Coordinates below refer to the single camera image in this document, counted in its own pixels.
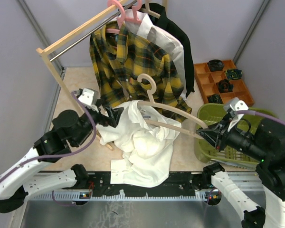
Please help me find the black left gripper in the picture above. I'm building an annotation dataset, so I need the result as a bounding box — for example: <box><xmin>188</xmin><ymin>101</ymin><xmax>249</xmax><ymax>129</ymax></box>
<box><xmin>74</xmin><ymin>99</ymin><xmax>124</xmax><ymax>146</ymax></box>

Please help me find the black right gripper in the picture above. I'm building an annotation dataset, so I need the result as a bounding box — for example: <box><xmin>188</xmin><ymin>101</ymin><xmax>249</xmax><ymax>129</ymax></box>
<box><xmin>197</xmin><ymin>112</ymin><xmax>268</xmax><ymax>160</ymax></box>

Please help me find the beige wooden hanger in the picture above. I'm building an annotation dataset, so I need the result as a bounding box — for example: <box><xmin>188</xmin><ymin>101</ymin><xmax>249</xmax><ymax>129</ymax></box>
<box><xmin>136</xmin><ymin>73</ymin><xmax>209</xmax><ymax>138</ymax></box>

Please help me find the yellow black plaid shirt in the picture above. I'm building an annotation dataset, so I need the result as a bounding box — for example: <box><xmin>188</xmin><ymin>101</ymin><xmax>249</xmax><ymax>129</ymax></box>
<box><xmin>89</xmin><ymin>21</ymin><xmax>192</xmax><ymax>114</ymax></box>

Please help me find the pink plastic hanger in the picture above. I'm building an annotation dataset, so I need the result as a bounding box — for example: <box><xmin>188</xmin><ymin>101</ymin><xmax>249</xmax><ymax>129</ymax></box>
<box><xmin>106</xmin><ymin>10</ymin><xmax>142</xmax><ymax>34</ymax></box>

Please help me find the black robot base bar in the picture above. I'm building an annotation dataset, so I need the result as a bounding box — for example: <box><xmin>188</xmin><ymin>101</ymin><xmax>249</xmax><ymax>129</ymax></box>
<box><xmin>79</xmin><ymin>171</ymin><xmax>222</xmax><ymax>206</ymax></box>

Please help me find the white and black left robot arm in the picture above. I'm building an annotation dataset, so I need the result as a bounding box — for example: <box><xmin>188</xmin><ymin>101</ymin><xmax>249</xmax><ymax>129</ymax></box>
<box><xmin>0</xmin><ymin>107</ymin><xmax>124</xmax><ymax>213</ymax></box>

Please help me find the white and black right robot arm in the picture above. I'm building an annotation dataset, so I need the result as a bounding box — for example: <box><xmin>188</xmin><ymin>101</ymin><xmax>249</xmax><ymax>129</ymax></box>
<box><xmin>195</xmin><ymin>120</ymin><xmax>285</xmax><ymax>228</ymax></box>

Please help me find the white collared shirt on rack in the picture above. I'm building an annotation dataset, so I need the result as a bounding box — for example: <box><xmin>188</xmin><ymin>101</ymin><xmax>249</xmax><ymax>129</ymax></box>
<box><xmin>125</xmin><ymin>12</ymin><xmax>187</xmax><ymax>99</ymax></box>

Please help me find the pink hanger on rack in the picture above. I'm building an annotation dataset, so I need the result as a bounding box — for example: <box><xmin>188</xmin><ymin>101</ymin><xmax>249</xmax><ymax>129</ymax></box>
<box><xmin>107</xmin><ymin>0</ymin><xmax>142</xmax><ymax>24</ymax></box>

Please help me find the beige hanger under black garment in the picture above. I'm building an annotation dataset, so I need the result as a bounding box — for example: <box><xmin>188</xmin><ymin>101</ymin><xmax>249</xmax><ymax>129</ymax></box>
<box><xmin>140</xmin><ymin>3</ymin><xmax>161</xmax><ymax>19</ymax></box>

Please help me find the green plastic laundry basket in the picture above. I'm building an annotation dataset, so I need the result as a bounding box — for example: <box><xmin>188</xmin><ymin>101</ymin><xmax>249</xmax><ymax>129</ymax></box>
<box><xmin>194</xmin><ymin>103</ymin><xmax>274</xmax><ymax>166</ymax></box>

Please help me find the dark rolled sock bottom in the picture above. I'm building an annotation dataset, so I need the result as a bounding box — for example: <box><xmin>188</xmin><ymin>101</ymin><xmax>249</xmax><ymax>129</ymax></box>
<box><xmin>208</xmin><ymin>94</ymin><xmax>223</xmax><ymax>104</ymax></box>

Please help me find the dark rolled sock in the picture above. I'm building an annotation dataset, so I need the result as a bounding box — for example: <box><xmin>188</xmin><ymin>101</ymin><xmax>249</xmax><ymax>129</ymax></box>
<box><xmin>207</xmin><ymin>59</ymin><xmax>225</xmax><ymax>72</ymax></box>
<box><xmin>208</xmin><ymin>94</ymin><xmax>223</xmax><ymax>104</ymax></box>
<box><xmin>218</xmin><ymin>79</ymin><xmax>234</xmax><ymax>93</ymax></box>

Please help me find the dark rolled sock middle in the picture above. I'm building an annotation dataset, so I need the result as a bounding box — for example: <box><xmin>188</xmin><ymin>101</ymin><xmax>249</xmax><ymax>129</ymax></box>
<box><xmin>218</xmin><ymin>79</ymin><xmax>234</xmax><ymax>93</ymax></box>

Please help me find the orange compartment tray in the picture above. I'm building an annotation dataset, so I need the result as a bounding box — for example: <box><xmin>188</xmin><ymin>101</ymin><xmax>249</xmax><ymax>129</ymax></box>
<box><xmin>194</xmin><ymin>59</ymin><xmax>255</xmax><ymax>107</ymax></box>

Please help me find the green patterned rolled sock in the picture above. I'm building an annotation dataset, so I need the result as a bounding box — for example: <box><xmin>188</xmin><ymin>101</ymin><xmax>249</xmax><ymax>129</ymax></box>
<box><xmin>225</xmin><ymin>69</ymin><xmax>243</xmax><ymax>80</ymax></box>

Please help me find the dark rolled sock top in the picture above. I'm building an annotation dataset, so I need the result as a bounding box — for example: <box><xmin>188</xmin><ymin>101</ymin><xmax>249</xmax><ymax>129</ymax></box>
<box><xmin>207</xmin><ymin>59</ymin><xmax>225</xmax><ymax>72</ymax></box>

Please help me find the wooden clothes rack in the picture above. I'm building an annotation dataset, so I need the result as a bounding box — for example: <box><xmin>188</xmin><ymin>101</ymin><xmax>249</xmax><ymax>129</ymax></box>
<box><xmin>36</xmin><ymin>0</ymin><xmax>169</xmax><ymax>151</ymax></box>

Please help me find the black garment on rack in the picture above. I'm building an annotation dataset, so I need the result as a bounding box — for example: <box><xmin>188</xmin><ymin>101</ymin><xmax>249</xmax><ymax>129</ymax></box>
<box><xmin>123</xmin><ymin>2</ymin><xmax>196</xmax><ymax>95</ymax></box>

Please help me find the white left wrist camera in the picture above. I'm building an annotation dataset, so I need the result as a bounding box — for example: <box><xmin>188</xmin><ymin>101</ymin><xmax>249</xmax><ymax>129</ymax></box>
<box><xmin>77</xmin><ymin>88</ymin><xmax>99</xmax><ymax>107</ymax></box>

